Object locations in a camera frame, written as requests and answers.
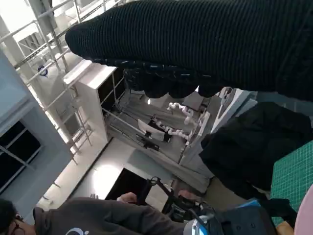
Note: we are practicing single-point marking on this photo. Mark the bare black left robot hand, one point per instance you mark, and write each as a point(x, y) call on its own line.
point(244, 220)

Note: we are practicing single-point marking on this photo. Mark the white pipe scaffold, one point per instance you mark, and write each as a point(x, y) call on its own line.
point(45, 17)

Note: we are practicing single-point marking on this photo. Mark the green cutting mat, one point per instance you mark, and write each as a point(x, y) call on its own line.
point(293, 171)

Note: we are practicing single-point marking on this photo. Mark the dark window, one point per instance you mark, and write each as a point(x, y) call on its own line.
point(17, 151)

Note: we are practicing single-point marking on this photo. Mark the white shelf cabinet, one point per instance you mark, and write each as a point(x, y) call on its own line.
point(88, 98)

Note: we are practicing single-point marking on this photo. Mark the pink bowl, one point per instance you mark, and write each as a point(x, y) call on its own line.
point(306, 215)

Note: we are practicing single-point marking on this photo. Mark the black metal frame device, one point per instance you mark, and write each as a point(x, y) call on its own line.
point(171, 198)

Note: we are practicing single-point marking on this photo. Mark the white monitor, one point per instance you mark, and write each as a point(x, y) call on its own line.
point(151, 131)

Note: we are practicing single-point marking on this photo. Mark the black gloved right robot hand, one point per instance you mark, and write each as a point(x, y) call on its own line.
point(195, 41)

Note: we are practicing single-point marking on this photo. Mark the round blue-rimmed sign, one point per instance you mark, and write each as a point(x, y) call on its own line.
point(43, 71)

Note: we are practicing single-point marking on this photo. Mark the black flat panel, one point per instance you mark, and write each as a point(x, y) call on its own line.
point(127, 183)

